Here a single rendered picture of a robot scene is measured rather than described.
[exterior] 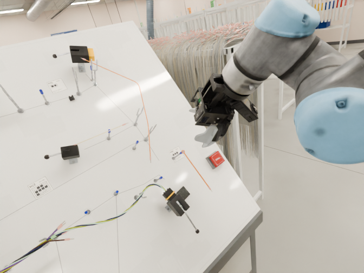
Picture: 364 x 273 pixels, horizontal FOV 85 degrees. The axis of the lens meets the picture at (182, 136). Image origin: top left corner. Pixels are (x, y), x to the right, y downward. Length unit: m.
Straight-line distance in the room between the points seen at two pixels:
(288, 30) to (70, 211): 0.69
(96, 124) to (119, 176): 0.20
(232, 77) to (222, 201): 0.56
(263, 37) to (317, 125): 0.17
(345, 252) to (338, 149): 1.76
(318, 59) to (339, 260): 1.69
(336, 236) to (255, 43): 1.82
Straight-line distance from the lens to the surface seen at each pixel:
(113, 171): 0.72
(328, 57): 0.35
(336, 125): 0.22
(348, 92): 0.23
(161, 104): 0.84
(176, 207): 0.66
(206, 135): 0.50
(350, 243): 2.03
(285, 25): 0.33
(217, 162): 0.81
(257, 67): 0.36
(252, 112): 0.49
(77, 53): 0.81
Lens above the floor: 1.60
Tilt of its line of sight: 29 degrees down
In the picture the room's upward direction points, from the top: 13 degrees counter-clockwise
